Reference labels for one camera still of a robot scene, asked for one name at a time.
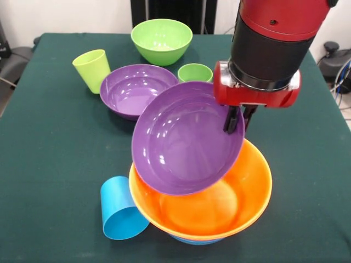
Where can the blue cup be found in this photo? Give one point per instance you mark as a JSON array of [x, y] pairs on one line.
[[118, 202]]

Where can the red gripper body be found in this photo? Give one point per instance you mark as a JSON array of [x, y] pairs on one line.
[[246, 96]]

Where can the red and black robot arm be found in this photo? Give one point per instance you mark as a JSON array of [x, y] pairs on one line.
[[274, 41]]

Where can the purple bowl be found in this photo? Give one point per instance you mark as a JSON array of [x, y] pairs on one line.
[[129, 93], [186, 142]]

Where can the green bowl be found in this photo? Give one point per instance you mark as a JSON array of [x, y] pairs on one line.
[[161, 41]]

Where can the yellow-green cup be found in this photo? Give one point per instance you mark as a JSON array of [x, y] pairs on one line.
[[91, 71]]

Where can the orange bowl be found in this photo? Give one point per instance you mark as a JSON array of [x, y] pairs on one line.
[[246, 225], [255, 175]]

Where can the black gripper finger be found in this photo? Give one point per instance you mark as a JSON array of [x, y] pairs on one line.
[[249, 113], [231, 120]]

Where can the black equipment box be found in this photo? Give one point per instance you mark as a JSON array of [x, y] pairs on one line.
[[4, 43]]

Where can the green cup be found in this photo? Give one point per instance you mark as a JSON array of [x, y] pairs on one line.
[[195, 73]]

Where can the dark green table cloth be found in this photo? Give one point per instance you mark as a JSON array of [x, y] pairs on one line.
[[41, 219]]

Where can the grey pedestal foot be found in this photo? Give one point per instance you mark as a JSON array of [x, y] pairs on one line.
[[16, 60], [333, 59]]

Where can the blue bowl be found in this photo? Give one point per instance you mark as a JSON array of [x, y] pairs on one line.
[[197, 241]]

